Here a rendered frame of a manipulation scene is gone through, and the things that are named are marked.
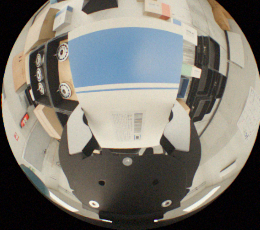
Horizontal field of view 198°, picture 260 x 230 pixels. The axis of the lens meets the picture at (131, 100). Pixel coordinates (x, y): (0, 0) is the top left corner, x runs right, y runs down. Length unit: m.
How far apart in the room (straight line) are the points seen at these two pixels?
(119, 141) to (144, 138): 0.04
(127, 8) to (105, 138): 0.63
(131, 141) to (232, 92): 2.94
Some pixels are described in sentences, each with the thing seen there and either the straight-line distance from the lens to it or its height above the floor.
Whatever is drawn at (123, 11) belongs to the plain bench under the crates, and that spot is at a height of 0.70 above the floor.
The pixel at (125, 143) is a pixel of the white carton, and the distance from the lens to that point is 0.16.
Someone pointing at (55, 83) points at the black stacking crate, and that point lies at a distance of 0.56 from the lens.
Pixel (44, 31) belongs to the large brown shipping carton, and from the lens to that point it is 0.75.
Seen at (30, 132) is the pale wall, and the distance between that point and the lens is 3.36.
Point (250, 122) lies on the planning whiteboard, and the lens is 2.91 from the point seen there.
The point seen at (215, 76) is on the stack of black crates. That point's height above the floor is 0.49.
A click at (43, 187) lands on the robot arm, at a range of 0.19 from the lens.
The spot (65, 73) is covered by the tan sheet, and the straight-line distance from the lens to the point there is 0.53.
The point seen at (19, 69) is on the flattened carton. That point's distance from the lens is 3.12.
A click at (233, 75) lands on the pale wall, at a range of 2.98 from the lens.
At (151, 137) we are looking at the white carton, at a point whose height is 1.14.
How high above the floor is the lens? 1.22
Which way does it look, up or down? 58 degrees down
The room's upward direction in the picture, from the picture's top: 175 degrees clockwise
